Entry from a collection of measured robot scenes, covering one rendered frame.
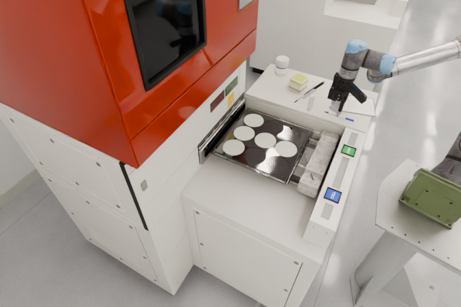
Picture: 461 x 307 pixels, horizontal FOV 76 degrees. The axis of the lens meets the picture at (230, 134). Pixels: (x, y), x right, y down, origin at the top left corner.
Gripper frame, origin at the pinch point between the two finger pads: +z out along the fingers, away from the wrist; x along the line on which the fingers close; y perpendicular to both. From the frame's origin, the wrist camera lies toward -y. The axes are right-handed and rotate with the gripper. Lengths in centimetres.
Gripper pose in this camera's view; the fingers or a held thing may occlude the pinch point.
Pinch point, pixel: (339, 114)
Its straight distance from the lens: 150.4
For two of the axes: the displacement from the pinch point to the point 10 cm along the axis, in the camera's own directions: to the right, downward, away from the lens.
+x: -4.8, 5.7, -6.7
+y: -8.8, -3.3, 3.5
